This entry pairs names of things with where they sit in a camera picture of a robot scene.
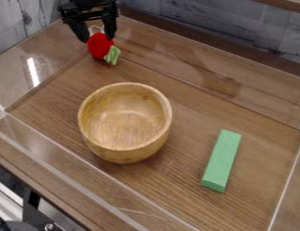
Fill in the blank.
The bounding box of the red plush fruit green leaf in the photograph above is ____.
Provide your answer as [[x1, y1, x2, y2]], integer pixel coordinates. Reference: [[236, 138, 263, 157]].
[[88, 32, 121, 65]]

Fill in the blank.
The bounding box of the round wooden bowl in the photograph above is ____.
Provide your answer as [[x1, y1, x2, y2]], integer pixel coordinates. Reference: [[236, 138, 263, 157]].
[[78, 82, 173, 164]]

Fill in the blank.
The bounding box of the black cable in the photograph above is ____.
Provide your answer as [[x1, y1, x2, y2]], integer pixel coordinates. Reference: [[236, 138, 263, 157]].
[[0, 215, 12, 231]]

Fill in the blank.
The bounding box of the black metal table leg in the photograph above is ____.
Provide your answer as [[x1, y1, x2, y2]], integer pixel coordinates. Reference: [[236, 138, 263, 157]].
[[21, 188, 78, 231]]

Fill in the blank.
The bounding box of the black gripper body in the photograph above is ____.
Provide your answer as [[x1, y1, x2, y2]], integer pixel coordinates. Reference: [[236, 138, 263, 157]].
[[58, 0, 120, 23]]

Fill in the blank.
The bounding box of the green rectangular block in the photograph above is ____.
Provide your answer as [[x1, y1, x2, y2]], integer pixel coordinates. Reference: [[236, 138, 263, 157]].
[[201, 130, 243, 192]]

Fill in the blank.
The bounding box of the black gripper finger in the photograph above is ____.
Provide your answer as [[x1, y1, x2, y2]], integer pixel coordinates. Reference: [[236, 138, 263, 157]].
[[68, 19, 90, 42], [104, 14, 119, 40]]

